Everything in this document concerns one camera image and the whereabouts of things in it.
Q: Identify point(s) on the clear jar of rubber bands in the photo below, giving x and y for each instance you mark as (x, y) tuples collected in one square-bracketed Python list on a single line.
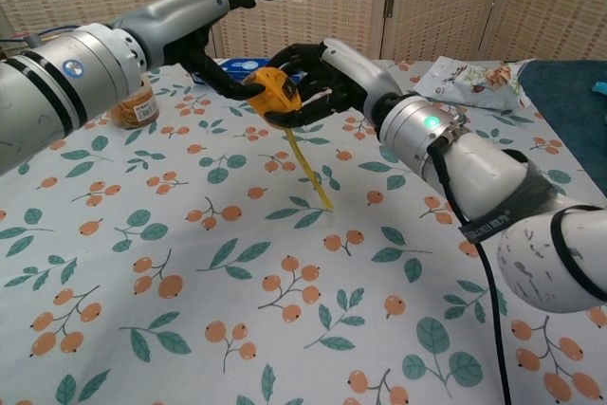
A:
[(137, 113)]

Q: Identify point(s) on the yellow tape measure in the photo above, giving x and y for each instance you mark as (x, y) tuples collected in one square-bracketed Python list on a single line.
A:
[(272, 87)]

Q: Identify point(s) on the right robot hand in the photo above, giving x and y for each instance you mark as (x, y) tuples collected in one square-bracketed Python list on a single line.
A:
[(351, 78)]

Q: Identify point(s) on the blue toothpaste box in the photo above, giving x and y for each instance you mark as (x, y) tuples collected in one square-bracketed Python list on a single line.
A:
[(246, 64)]

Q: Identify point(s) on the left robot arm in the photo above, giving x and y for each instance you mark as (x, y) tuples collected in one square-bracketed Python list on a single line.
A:
[(57, 87)]

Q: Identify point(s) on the white snack bag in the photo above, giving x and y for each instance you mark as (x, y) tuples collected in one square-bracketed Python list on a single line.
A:
[(474, 85)]

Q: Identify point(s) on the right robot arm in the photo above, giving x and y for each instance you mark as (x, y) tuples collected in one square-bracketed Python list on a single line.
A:
[(483, 163)]

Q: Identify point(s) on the metal screen hinge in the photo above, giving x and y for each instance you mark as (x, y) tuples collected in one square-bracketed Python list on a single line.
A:
[(390, 5)]

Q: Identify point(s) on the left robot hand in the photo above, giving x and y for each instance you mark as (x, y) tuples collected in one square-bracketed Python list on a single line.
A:
[(175, 16)]

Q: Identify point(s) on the blue padded table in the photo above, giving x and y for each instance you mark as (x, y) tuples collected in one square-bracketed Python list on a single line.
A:
[(569, 106)]

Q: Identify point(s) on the floral tablecloth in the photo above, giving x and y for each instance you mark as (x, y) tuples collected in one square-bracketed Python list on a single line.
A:
[(237, 281)]

